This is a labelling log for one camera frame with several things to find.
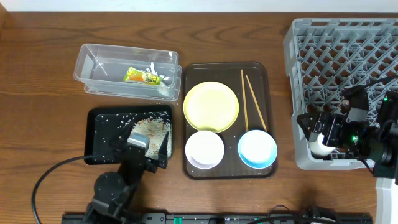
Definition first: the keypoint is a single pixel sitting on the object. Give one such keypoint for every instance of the wooden chopstick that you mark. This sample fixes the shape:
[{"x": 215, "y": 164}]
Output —
[
  {"x": 256, "y": 104},
  {"x": 244, "y": 102}
]

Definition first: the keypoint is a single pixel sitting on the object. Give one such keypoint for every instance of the blue bowl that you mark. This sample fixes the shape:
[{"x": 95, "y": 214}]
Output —
[{"x": 257, "y": 149}]

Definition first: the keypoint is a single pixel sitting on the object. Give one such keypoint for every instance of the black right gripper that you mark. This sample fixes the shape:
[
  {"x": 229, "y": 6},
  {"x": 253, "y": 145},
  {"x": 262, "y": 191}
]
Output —
[{"x": 337, "y": 122}]

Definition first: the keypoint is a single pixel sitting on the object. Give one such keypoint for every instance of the yellow round plate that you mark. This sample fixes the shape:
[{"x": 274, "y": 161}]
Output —
[{"x": 211, "y": 106}]

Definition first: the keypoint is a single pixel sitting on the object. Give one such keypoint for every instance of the rice and food scraps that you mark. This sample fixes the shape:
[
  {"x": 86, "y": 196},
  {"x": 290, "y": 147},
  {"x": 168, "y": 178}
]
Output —
[{"x": 152, "y": 124}]

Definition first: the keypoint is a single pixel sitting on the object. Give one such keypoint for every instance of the green orange snack wrapper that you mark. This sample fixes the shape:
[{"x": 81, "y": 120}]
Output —
[{"x": 141, "y": 76}]

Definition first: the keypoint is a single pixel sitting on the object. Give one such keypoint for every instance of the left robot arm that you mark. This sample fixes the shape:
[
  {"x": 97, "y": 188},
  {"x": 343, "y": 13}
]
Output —
[{"x": 113, "y": 191}]

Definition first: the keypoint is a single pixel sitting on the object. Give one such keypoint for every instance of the grey dishwasher rack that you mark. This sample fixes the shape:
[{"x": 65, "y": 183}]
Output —
[{"x": 324, "y": 56}]

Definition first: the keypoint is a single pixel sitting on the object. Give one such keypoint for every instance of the black plastic bin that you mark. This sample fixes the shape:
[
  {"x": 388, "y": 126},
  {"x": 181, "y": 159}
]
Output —
[{"x": 107, "y": 157}]

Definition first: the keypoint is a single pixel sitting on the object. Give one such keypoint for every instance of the dark brown serving tray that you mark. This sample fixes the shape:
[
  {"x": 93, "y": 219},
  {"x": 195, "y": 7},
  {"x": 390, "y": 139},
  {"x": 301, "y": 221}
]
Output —
[{"x": 231, "y": 166}]

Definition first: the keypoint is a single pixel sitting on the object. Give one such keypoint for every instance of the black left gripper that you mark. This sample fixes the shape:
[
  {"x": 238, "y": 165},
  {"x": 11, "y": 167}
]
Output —
[{"x": 149, "y": 160}]

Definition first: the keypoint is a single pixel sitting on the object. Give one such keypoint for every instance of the white bowl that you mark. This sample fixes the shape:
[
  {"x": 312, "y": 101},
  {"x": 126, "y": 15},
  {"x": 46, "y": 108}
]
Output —
[{"x": 204, "y": 149}]

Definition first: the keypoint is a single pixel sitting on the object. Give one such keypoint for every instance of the white paper cup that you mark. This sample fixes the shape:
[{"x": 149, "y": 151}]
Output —
[{"x": 318, "y": 148}]

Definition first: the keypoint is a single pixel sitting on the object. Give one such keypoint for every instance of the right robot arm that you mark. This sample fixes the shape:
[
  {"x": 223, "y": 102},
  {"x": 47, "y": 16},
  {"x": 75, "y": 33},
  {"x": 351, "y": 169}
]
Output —
[{"x": 376, "y": 148}]

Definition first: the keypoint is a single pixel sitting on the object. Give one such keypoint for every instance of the clear plastic bin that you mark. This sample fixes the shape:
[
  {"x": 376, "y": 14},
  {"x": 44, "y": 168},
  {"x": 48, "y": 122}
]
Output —
[{"x": 101, "y": 68}]

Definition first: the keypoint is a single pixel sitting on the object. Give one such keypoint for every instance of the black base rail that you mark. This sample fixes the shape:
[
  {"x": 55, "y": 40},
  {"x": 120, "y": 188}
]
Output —
[{"x": 161, "y": 218}]

